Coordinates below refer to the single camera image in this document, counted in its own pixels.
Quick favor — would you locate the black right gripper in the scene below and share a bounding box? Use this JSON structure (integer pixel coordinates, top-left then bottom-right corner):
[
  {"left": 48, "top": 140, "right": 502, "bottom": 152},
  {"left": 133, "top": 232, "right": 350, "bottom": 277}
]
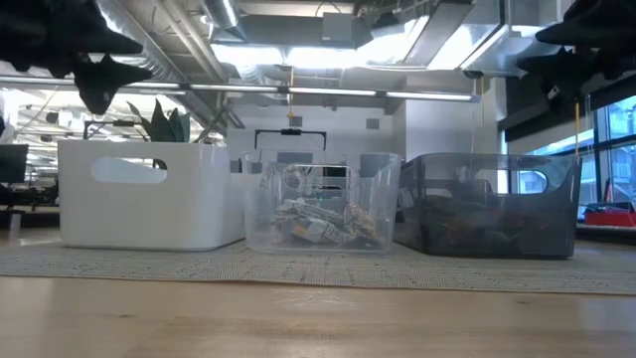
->
[{"left": 516, "top": 0, "right": 636, "bottom": 114}]

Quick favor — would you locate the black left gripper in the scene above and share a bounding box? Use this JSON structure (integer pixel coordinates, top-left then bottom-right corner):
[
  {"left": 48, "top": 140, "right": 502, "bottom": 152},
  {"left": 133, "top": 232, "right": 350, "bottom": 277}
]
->
[{"left": 0, "top": 0, "right": 153, "bottom": 115}]

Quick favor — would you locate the grey striped granola bar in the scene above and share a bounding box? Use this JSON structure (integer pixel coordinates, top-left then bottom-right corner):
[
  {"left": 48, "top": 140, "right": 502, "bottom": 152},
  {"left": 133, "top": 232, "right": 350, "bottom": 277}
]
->
[{"left": 272, "top": 198, "right": 344, "bottom": 225}]

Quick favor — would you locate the brown granola bar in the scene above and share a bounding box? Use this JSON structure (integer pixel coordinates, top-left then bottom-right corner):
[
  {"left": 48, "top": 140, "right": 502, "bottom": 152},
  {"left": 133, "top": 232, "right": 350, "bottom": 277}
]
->
[{"left": 342, "top": 201, "right": 382, "bottom": 248}]

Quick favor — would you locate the black stand bar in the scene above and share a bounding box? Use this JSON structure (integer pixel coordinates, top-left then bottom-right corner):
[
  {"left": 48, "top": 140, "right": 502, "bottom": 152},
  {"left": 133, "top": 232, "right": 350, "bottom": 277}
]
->
[{"left": 82, "top": 118, "right": 138, "bottom": 140}]

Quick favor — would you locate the green leafy potted plant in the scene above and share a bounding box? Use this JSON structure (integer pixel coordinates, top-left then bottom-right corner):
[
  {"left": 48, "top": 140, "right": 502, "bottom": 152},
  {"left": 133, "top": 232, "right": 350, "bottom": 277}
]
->
[{"left": 126, "top": 98, "right": 193, "bottom": 144}]

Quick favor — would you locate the black monitor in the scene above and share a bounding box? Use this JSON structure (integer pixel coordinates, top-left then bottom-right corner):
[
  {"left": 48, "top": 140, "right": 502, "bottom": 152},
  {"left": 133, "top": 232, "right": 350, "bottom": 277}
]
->
[{"left": 0, "top": 143, "right": 30, "bottom": 184}]

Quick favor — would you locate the white plastic bin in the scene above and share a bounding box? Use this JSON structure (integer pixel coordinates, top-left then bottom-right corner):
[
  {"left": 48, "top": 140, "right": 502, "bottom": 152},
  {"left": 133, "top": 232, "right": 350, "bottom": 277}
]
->
[{"left": 57, "top": 138, "right": 245, "bottom": 252}]

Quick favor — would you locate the red box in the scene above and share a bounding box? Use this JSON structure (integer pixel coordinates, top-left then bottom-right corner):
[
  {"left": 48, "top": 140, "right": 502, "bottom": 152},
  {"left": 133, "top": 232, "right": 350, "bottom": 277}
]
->
[{"left": 583, "top": 201, "right": 636, "bottom": 229}]

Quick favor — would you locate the smoke grey plastic bin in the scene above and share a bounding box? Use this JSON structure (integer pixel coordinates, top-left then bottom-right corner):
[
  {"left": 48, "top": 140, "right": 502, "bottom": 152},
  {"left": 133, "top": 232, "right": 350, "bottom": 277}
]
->
[{"left": 395, "top": 151, "right": 583, "bottom": 260}]

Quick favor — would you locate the clear plastic bin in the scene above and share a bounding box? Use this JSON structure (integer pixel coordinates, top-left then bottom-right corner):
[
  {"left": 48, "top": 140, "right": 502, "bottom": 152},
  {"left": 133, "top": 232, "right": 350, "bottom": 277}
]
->
[{"left": 241, "top": 150, "right": 402, "bottom": 256}]

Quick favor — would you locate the long ceiling light bar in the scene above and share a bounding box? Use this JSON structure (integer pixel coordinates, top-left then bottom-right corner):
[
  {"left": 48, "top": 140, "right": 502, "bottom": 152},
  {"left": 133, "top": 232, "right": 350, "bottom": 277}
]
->
[{"left": 0, "top": 75, "right": 482, "bottom": 103}]

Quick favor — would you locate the grey mesh table mat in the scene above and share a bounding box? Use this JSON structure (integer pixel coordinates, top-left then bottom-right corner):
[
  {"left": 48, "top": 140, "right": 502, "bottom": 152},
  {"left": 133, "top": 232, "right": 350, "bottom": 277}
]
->
[{"left": 0, "top": 238, "right": 636, "bottom": 297}]

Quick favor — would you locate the black rectangular frame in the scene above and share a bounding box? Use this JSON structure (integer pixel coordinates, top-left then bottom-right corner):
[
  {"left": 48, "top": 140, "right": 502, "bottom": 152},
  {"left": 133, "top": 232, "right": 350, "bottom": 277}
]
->
[{"left": 253, "top": 127, "right": 328, "bottom": 151}]

